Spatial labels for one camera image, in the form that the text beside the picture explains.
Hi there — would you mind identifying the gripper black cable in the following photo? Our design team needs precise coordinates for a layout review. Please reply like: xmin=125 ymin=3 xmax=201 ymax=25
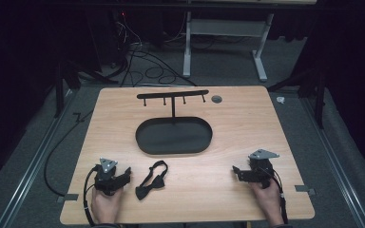
xmin=82 ymin=166 xmax=98 ymax=227
xmin=259 ymin=167 xmax=289 ymax=225

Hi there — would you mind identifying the black floor cable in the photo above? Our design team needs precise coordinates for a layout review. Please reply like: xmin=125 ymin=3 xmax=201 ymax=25
xmin=43 ymin=108 xmax=94 ymax=198

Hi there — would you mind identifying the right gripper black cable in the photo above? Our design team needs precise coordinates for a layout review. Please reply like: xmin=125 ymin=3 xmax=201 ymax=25
xmin=259 ymin=167 xmax=289 ymax=225

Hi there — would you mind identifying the tangle of black cables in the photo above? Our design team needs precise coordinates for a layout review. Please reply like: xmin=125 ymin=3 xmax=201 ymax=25
xmin=108 ymin=12 xmax=198 ymax=87

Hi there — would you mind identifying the black bow tie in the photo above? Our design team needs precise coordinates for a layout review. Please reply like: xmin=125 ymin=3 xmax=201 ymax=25
xmin=135 ymin=160 xmax=169 ymax=201

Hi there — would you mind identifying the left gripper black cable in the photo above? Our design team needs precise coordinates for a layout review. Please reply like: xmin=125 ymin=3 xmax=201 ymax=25
xmin=82 ymin=166 xmax=98 ymax=227

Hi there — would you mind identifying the white metal desk frame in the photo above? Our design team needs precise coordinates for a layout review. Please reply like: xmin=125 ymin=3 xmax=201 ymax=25
xmin=182 ymin=10 xmax=275 ymax=83

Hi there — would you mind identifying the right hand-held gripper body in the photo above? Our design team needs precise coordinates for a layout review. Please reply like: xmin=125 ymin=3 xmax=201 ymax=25
xmin=238 ymin=148 xmax=280 ymax=189

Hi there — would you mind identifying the person's left hand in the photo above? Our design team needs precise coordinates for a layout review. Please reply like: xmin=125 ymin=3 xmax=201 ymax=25
xmin=90 ymin=187 xmax=124 ymax=225

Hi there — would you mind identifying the black metal stand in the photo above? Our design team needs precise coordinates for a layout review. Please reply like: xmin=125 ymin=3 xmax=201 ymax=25
xmin=267 ymin=67 xmax=327 ymax=130
xmin=53 ymin=60 xmax=118 ymax=119

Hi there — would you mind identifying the person's right hand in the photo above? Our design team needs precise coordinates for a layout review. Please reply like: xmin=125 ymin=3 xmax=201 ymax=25
xmin=249 ymin=180 xmax=285 ymax=227

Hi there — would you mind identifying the grey tape piece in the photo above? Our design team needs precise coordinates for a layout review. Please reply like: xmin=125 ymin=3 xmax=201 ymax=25
xmin=294 ymin=184 xmax=317 ymax=196
xmin=56 ymin=193 xmax=80 ymax=203

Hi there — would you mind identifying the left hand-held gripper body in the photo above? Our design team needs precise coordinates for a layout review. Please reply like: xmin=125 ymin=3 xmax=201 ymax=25
xmin=93 ymin=157 xmax=131 ymax=196

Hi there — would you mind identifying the black hook stand with tray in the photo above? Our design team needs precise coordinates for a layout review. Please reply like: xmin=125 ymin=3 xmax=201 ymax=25
xmin=135 ymin=89 xmax=214 ymax=156

